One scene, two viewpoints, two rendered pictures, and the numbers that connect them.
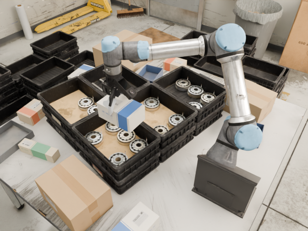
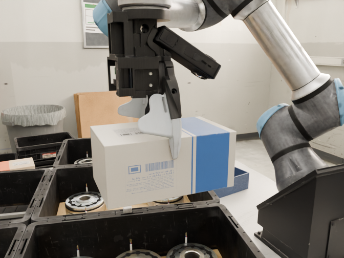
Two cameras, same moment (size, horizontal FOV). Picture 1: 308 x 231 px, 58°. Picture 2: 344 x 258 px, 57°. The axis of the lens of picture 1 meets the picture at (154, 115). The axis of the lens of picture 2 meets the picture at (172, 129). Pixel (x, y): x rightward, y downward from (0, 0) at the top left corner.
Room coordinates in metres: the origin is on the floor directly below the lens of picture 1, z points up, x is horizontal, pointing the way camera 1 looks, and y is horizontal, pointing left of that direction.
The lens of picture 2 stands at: (0.76, 0.56, 1.26)
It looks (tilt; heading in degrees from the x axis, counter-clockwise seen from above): 14 degrees down; 302
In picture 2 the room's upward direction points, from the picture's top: straight up
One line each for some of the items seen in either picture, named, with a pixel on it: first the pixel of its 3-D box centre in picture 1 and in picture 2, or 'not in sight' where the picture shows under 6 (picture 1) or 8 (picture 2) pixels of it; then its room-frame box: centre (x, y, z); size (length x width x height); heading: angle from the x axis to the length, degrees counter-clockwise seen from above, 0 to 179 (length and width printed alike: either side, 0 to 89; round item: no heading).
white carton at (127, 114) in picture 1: (121, 111); (160, 155); (1.03, 0.16, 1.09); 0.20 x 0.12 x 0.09; 54
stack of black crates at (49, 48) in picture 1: (58, 59); not in sight; (2.73, 1.06, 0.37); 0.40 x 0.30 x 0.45; 144
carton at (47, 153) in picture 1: (39, 150); not in sight; (1.09, 0.68, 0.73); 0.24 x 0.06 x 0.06; 68
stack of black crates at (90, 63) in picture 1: (85, 75); not in sight; (2.49, 0.73, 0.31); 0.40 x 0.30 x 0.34; 144
